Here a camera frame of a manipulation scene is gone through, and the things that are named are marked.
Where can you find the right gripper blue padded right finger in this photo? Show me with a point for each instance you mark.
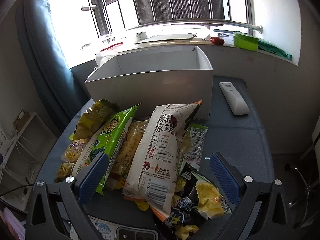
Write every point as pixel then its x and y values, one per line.
pixel 228 176

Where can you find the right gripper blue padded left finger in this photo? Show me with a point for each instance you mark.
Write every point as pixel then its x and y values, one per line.
pixel 88 179

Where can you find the black yellow potato chip bag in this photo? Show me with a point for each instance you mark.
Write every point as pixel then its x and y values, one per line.
pixel 196 200

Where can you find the white noodle snack bag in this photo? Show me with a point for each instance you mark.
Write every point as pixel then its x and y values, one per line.
pixel 155 166

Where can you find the small yellow pastry packet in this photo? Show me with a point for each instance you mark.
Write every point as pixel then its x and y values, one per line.
pixel 74 150

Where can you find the green snack bag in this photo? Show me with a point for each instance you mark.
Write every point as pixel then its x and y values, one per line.
pixel 108 140

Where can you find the clear green label packet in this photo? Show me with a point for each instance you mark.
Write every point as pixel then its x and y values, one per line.
pixel 192 145

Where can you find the blue grey sofa cushion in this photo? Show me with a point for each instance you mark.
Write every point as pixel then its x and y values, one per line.
pixel 240 139

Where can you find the olive yellow chip bag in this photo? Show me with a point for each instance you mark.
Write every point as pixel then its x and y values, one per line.
pixel 93 118

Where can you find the white shelf unit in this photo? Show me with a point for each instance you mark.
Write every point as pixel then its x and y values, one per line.
pixel 23 160

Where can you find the clear crispy snack bag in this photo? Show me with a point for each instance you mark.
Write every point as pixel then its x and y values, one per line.
pixel 124 159

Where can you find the white remote control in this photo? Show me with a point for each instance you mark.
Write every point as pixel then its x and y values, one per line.
pixel 236 102

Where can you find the blue curtain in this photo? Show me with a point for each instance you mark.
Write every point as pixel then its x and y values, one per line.
pixel 58 90

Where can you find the white cardboard storage box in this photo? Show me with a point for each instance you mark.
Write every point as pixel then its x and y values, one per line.
pixel 155 76

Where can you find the green wet wipes pack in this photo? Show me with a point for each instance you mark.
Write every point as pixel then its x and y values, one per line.
pixel 273 49

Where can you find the red apple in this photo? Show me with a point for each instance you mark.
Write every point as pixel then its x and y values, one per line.
pixel 217 41

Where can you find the green lidded container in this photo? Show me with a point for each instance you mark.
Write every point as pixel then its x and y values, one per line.
pixel 245 41

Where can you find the grey cardboard sheet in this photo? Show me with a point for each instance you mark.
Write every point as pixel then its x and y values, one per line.
pixel 168 38

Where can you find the metal window rail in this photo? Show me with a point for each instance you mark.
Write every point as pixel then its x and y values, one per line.
pixel 202 21

